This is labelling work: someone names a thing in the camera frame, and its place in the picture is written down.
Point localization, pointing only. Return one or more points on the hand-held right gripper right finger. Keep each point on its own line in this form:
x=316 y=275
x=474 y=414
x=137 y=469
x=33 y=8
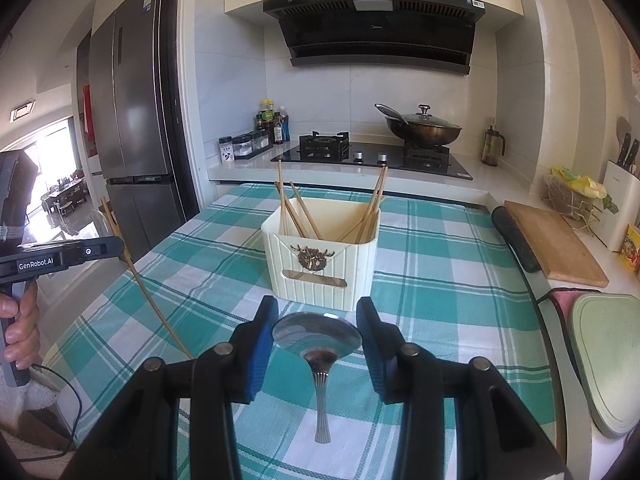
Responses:
x=372 y=355

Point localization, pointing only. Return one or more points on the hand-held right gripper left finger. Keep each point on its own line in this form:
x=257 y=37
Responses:
x=262 y=340

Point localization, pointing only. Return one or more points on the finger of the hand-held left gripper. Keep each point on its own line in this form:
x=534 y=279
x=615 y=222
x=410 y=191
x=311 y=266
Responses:
x=102 y=250

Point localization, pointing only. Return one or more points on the metal spoon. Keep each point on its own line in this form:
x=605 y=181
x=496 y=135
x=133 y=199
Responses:
x=315 y=332

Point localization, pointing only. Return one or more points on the wooden chopstick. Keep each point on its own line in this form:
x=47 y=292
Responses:
x=371 y=197
x=155 y=305
x=379 y=189
x=280 y=195
x=306 y=212
x=290 y=210
x=352 y=230

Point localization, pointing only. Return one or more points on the cream utensil holder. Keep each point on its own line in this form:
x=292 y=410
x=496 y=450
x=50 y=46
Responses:
x=350 y=270

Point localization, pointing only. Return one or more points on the person's left hand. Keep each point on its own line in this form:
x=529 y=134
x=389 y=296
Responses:
x=22 y=330

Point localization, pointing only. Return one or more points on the dining table with chairs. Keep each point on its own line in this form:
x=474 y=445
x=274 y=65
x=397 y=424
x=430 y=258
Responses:
x=62 y=192

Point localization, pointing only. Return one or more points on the teal checked tablecloth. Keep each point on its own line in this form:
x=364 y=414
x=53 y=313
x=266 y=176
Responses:
x=440 y=270

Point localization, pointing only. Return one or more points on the grey refrigerator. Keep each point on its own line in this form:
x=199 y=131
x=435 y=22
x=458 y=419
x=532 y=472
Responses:
x=140 y=110

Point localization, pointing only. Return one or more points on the ceiling air vent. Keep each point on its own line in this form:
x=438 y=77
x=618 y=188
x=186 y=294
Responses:
x=22 y=111

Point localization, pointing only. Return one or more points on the white label spice jar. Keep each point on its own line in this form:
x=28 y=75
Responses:
x=226 y=152

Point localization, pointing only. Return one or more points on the row of spice bottles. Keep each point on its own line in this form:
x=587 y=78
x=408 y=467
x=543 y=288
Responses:
x=250 y=145

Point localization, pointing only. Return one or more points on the black rolling pin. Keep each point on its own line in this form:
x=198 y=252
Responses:
x=515 y=240

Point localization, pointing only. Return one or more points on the black gas stove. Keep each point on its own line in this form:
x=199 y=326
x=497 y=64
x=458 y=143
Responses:
x=370 y=157

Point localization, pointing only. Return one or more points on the pink cloth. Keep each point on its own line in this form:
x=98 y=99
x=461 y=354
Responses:
x=564 y=302

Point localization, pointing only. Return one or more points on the dark sauce bottle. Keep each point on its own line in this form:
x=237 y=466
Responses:
x=278 y=132

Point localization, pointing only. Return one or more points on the blue label bottle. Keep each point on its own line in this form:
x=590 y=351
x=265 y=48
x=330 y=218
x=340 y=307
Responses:
x=285 y=130

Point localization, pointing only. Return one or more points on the wooden cutting board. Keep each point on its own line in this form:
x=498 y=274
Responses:
x=555 y=240

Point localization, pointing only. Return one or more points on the dark wok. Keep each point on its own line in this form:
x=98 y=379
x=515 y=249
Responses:
x=425 y=137

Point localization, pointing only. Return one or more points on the pale green plastic board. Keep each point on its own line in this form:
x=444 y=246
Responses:
x=610 y=360

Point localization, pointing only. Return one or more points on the glass pitcher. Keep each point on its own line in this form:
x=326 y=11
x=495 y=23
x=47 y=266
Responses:
x=491 y=147

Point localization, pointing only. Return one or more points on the glass wok lid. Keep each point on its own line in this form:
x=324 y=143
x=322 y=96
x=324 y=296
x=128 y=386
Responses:
x=425 y=119

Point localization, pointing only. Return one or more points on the yellow green plastic bag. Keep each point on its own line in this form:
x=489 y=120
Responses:
x=580 y=182

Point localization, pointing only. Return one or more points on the yellow seasoning packet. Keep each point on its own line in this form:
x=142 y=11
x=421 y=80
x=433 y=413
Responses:
x=632 y=250

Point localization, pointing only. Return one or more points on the white knife block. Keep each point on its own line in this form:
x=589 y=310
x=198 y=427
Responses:
x=617 y=205

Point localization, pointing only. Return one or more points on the black range hood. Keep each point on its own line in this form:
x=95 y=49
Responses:
x=380 y=35

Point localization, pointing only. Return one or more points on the red wall hanging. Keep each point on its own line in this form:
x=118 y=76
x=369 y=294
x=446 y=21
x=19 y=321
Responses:
x=89 y=120

